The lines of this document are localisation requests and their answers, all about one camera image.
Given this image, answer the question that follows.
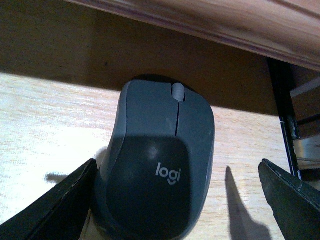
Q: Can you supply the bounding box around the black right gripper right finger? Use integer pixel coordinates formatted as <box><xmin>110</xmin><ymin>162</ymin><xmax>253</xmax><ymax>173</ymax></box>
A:
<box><xmin>258</xmin><ymin>159</ymin><xmax>320</xmax><ymax>240</ymax></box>

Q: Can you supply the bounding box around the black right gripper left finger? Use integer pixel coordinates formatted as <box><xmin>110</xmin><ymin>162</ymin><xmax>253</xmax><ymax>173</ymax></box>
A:
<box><xmin>0</xmin><ymin>159</ymin><xmax>97</xmax><ymax>240</ymax></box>

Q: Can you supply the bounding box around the dark grey Logitech mouse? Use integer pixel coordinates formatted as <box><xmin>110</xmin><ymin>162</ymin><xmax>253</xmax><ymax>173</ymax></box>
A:
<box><xmin>91</xmin><ymin>75</ymin><xmax>215</xmax><ymax>240</ymax></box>

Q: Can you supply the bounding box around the wooden keyboard tray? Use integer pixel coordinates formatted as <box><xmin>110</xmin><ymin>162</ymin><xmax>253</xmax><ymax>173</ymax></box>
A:
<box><xmin>0</xmin><ymin>0</ymin><xmax>289</xmax><ymax>240</ymax></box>

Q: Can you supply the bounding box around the wooden desk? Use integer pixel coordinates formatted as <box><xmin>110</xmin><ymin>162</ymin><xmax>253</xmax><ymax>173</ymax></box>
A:
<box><xmin>83</xmin><ymin>0</ymin><xmax>320</xmax><ymax>70</ymax></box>

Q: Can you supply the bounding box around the black metal drawer rail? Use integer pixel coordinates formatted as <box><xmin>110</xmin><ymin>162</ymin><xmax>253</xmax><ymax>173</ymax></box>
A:
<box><xmin>266</xmin><ymin>57</ymin><xmax>320</xmax><ymax>181</ymax></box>

